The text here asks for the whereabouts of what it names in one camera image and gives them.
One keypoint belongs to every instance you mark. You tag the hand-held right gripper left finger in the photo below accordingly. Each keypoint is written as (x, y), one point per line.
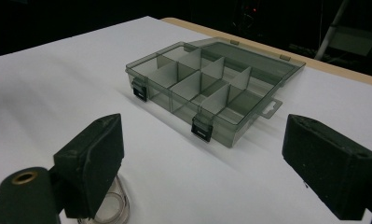
(90, 161)

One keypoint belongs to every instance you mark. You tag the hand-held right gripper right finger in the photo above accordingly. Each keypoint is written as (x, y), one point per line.
(329, 171)

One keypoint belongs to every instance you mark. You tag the white metal stand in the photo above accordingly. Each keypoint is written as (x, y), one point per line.
(333, 29)

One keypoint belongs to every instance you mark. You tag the clear round plastic container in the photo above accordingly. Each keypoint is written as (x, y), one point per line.
(110, 205)

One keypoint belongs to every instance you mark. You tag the grey transparent compartment box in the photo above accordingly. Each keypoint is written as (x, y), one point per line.
(210, 90)

